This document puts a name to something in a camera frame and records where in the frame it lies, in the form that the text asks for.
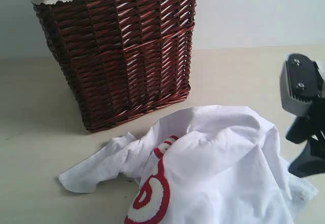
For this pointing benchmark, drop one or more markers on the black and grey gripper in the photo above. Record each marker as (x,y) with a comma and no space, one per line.
(302,95)

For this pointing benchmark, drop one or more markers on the white t-shirt with red print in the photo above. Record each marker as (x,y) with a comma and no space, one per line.
(209,164)

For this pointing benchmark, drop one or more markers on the dark brown wicker basket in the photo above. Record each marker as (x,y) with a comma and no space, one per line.
(121,59)

